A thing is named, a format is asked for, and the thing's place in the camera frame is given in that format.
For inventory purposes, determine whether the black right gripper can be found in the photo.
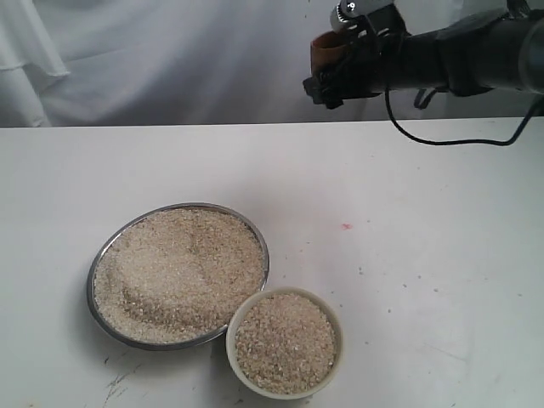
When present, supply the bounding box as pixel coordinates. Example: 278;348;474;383
302;3;413;111

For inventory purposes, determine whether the brown wooden cup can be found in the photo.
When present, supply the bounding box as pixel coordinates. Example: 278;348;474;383
310;31;350;78

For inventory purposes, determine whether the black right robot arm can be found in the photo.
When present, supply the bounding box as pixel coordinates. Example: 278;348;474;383
303;1;543;109

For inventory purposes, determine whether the round steel rice tray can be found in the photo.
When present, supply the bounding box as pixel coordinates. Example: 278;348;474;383
86;202;269;351

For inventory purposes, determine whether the white ceramic rice bowl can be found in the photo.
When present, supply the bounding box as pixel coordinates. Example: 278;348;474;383
225;287;343;400

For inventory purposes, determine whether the white fabric backdrop curtain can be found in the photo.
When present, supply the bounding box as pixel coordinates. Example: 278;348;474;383
0;0;544;128

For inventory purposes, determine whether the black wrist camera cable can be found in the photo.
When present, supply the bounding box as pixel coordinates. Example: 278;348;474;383
384;87;539;148

